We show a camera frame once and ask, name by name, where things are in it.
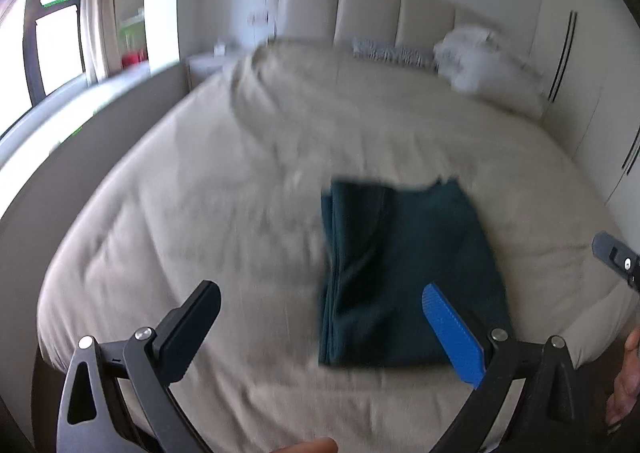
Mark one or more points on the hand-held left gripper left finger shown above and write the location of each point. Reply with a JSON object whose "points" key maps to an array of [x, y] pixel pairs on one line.
{"points": [[195, 328]]}

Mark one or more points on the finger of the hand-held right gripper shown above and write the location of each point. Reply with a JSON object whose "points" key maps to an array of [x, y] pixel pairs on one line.
{"points": [[617, 254]]}

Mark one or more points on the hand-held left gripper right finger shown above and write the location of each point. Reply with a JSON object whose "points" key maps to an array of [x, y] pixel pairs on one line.
{"points": [[452, 333]]}

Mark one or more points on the teal knit garment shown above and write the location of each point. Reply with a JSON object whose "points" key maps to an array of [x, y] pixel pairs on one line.
{"points": [[400, 258]]}

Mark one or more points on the person's right hand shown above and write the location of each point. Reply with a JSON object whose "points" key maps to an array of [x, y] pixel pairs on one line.
{"points": [[627, 378]]}

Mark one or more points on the person's left hand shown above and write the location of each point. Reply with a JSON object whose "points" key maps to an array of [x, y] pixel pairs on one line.
{"points": [[310, 447]]}

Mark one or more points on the bed with beige sheet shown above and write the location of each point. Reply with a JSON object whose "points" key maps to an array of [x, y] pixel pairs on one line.
{"points": [[200, 183]]}

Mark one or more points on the white wardrobe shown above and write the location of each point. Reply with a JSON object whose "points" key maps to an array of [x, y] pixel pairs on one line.
{"points": [[585, 83]]}

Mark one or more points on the white pillow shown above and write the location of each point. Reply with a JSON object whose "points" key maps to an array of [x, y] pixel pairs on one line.
{"points": [[480, 63]]}

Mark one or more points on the white nightstand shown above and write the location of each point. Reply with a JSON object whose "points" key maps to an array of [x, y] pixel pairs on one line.
{"points": [[210, 70]]}

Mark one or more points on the red container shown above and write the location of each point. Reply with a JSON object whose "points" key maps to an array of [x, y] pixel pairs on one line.
{"points": [[134, 58]]}

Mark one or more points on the zebra print pillow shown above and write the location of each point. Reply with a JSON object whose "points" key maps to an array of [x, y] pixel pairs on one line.
{"points": [[395, 54]]}

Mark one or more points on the dark framed window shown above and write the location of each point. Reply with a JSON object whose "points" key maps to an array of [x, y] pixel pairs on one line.
{"points": [[55, 38]]}

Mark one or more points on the beige curtain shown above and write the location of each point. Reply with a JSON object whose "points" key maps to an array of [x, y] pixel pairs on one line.
{"points": [[100, 8]]}

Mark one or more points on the beige padded headboard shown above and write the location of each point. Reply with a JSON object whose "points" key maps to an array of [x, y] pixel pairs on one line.
{"points": [[370, 8]]}

